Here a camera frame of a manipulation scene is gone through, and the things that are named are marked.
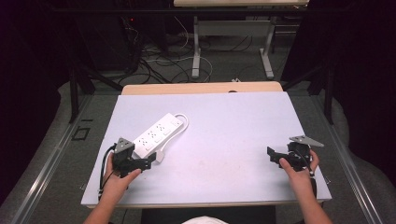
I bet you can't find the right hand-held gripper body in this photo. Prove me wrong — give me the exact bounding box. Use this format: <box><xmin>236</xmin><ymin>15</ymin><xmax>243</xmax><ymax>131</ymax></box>
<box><xmin>286</xmin><ymin>134</ymin><xmax>325</xmax><ymax>173</ymax></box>

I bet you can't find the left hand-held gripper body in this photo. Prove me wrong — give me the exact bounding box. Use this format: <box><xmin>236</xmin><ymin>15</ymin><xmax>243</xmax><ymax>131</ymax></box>
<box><xmin>112</xmin><ymin>136</ymin><xmax>140</xmax><ymax>179</ymax></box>

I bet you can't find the white power strip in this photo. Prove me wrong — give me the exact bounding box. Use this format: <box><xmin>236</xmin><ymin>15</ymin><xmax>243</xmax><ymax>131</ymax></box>
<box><xmin>132</xmin><ymin>112</ymin><xmax>185</xmax><ymax>160</ymax></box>

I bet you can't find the person's right hand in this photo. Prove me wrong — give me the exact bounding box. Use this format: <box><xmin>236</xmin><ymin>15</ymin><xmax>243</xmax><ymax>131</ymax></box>
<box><xmin>278</xmin><ymin>148</ymin><xmax>320</xmax><ymax>201</ymax></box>

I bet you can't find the person's left hand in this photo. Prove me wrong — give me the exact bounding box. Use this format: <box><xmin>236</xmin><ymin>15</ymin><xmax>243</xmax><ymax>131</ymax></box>
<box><xmin>102</xmin><ymin>153</ymin><xmax>143</xmax><ymax>203</ymax></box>

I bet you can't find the black floor socket plate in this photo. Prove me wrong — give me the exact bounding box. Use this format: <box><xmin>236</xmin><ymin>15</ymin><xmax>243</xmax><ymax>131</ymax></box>
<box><xmin>71</xmin><ymin>126</ymin><xmax>92</xmax><ymax>142</ymax></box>

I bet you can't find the white table mat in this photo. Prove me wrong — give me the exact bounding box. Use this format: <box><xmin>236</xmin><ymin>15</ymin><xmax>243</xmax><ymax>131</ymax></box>
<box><xmin>80</xmin><ymin>91</ymin><xmax>332</xmax><ymax>207</ymax></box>

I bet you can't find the black metal stand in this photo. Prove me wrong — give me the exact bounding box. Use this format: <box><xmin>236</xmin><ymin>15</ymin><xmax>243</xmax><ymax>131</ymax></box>
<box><xmin>280</xmin><ymin>60</ymin><xmax>336</xmax><ymax>126</ymax></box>
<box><xmin>68</xmin><ymin>63</ymin><xmax>124</xmax><ymax>124</ymax></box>

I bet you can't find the person's white clothing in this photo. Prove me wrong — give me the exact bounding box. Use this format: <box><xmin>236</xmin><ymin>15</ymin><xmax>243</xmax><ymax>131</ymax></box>
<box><xmin>181</xmin><ymin>216</ymin><xmax>229</xmax><ymax>224</ymax></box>

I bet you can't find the dark computer tower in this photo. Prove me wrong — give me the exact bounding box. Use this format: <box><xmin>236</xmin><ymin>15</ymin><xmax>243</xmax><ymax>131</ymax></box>
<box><xmin>76</xmin><ymin>13</ymin><xmax>143</xmax><ymax>73</ymax></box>

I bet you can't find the white desk with metal legs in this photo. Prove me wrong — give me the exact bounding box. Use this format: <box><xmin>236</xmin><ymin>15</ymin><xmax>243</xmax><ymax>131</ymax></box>
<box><xmin>173</xmin><ymin>0</ymin><xmax>310</xmax><ymax>80</ymax></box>

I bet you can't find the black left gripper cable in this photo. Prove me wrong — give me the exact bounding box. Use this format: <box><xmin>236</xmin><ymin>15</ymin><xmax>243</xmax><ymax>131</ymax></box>
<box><xmin>98</xmin><ymin>144</ymin><xmax>117</xmax><ymax>201</ymax></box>

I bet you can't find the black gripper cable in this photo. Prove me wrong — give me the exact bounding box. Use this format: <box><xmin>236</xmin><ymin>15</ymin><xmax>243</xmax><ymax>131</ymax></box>
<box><xmin>98</xmin><ymin>144</ymin><xmax>117</xmax><ymax>201</ymax></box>
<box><xmin>306</xmin><ymin>166</ymin><xmax>318</xmax><ymax>199</ymax></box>

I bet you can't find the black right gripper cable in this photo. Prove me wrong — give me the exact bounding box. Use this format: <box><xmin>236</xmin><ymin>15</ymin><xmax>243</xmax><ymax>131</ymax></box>
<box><xmin>306</xmin><ymin>166</ymin><xmax>318</xmax><ymax>199</ymax></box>

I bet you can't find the aluminium floor rail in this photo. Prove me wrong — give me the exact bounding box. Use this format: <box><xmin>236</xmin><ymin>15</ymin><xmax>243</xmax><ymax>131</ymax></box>
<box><xmin>10</xmin><ymin>92</ymin><xmax>95</xmax><ymax>224</ymax></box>
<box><xmin>309</xmin><ymin>91</ymin><xmax>385</xmax><ymax>224</ymax></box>

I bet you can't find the white power strip cable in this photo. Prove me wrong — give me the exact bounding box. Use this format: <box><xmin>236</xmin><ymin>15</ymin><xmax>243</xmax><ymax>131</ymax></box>
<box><xmin>154</xmin><ymin>113</ymin><xmax>191</xmax><ymax>164</ymax></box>

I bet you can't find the tangle of black floor cables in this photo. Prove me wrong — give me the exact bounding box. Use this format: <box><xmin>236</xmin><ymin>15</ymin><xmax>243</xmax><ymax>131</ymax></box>
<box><xmin>118</xmin><ymin>17</ymin><xmax>195</xmax><ymax>86</ymax></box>

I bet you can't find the white floor cable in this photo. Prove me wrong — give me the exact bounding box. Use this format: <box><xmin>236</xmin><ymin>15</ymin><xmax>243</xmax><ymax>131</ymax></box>
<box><xmin>145</xmin><ymin>15</ymin><xmax>215</xmax><ymax>84</ymax></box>

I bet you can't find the black horizontal frame bar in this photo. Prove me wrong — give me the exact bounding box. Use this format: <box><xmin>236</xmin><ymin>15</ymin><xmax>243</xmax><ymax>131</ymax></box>
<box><xmin>51</xmin><ymin>7</ymin><xmax>345</xmax><ymax>15</ymax></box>

